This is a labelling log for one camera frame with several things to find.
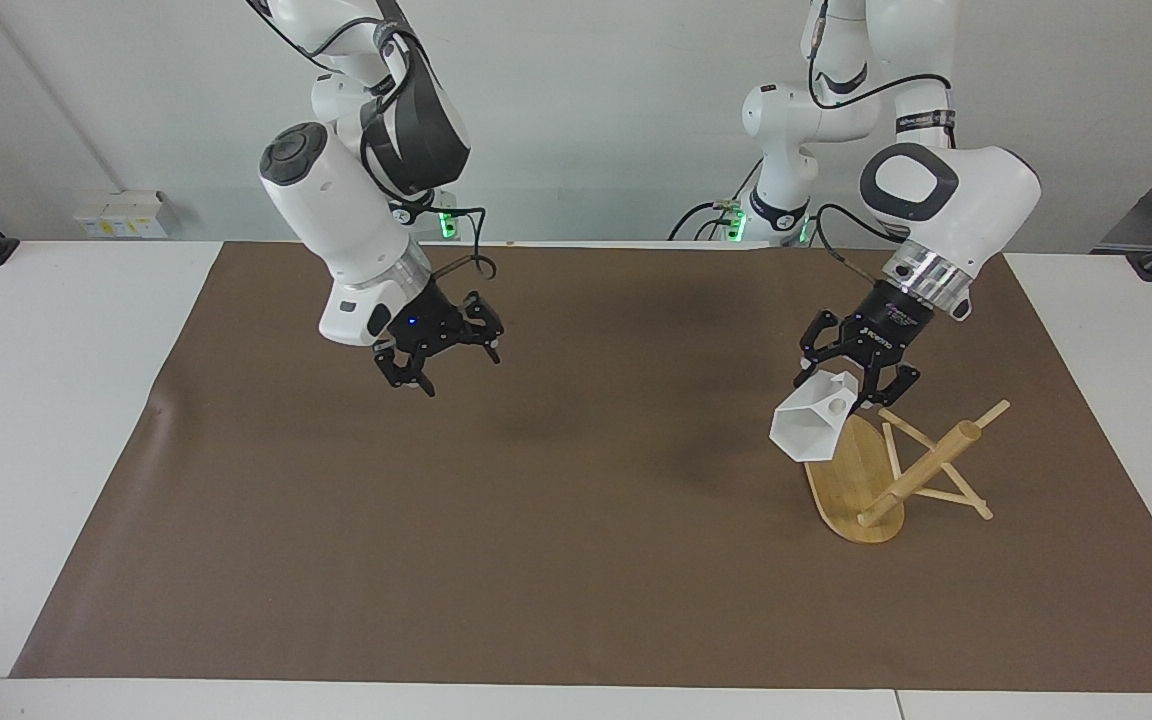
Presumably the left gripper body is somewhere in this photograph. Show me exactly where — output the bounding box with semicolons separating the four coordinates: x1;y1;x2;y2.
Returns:
843;279;938;370

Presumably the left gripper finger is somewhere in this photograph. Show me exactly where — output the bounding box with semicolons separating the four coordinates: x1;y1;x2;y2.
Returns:
855;354;922;412
793;309;854;390

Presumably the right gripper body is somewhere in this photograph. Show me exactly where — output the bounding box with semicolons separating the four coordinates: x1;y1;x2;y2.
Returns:
386;276;474;354

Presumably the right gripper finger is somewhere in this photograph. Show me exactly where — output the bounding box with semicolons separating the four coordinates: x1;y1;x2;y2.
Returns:
372;338;438;399
455;291;506;365

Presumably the white angular cup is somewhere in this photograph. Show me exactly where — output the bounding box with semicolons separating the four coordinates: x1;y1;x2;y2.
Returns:
769;369;863;463

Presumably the wooden cup rack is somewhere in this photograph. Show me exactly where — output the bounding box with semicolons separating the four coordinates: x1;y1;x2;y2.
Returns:
803;399;1013;545

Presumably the black cable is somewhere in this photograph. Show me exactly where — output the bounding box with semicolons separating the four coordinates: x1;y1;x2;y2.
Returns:
813;203;909;288
668;199;739;242
414;205;498;284

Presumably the white wall socket box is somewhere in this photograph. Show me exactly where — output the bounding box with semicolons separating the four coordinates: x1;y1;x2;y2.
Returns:
73;189;170;240

